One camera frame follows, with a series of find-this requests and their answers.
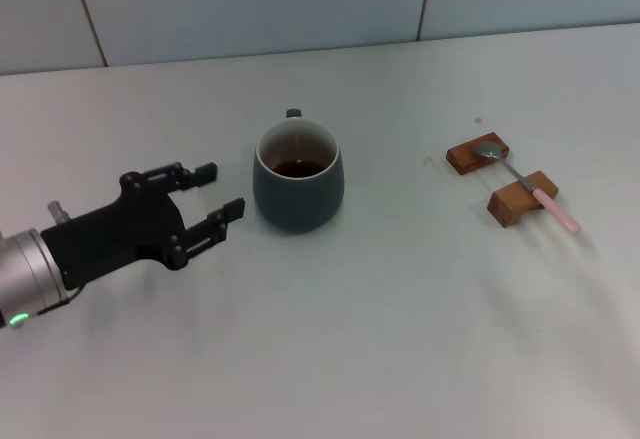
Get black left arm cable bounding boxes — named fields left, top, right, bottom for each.
left=29, top=288, right=81, bottom=316

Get pink handled metal spoon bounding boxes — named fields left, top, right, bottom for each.
left=472, top=141, right=582, bottom=234

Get grey ceramic mug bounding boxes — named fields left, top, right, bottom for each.
left=251, top=107, right=346, bottom=234

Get flat brown wooden block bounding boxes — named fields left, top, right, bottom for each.
left=445, top=131, right=512, bottom=177

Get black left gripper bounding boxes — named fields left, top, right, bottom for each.
left=40, top=160, right=247, bottom=291

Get dark brown tea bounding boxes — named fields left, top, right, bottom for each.
left=269, top=158, right=329, bottom=180

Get notched brown wooden block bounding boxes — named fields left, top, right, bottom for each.
left=487, top=169, right=560, bottom=230

